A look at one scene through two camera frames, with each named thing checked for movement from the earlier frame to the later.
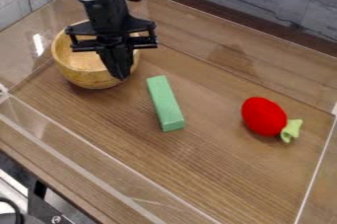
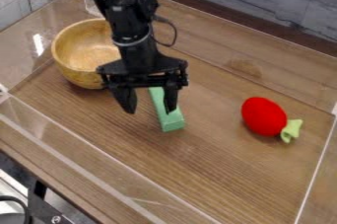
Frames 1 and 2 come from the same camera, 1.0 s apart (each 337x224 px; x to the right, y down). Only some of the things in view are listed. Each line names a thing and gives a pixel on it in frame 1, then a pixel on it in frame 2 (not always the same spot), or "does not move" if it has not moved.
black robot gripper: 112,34 -> 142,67
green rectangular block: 169,116 does not move
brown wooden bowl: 82,67 does not move
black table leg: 37,204 does not move
